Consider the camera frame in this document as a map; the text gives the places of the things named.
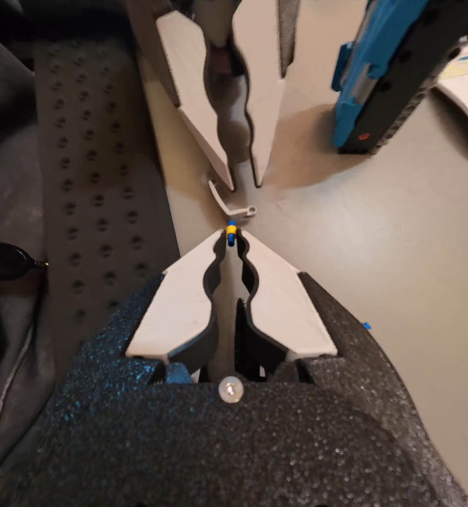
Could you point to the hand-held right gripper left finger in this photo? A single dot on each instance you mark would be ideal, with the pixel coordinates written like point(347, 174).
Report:
point(178, 309)

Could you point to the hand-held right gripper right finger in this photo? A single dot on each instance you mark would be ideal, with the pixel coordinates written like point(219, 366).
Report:
point(289, 309)

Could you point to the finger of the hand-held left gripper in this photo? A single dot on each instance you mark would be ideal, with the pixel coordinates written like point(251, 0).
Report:
point(190, 79)
point(263, 79)

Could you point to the blue pin with yellow bush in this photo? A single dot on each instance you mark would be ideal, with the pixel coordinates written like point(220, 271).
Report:
point(230, 229)

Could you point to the grey curved panel piece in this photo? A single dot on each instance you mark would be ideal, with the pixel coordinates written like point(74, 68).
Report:
point(222, 202)

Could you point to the grey desk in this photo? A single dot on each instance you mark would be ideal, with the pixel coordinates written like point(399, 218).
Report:
point(376, 257)

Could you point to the blue and black brick model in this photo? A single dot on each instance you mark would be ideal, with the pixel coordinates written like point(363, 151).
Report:
point(376, 79)

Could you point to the person's grey sweater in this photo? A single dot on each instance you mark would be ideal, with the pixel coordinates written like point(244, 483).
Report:
point(4, 158)

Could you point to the building instruction booklet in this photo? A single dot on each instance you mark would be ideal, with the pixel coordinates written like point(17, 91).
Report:
point(467, 99)

